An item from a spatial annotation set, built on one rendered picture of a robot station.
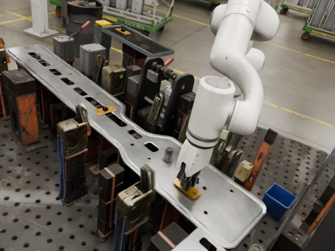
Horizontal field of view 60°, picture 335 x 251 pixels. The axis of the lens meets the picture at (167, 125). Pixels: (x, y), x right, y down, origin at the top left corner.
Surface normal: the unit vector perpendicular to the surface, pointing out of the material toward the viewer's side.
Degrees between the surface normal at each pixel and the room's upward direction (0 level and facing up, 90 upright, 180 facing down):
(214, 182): 0
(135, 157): 0
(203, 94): 90
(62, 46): 90
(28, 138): 90
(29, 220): 0
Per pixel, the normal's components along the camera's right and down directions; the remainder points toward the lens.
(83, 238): 0.17, -0.81
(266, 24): 0.51, 0.36
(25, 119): 0.71, 0.49
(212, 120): -0.11, 0.56
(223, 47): -0.44, -0.32
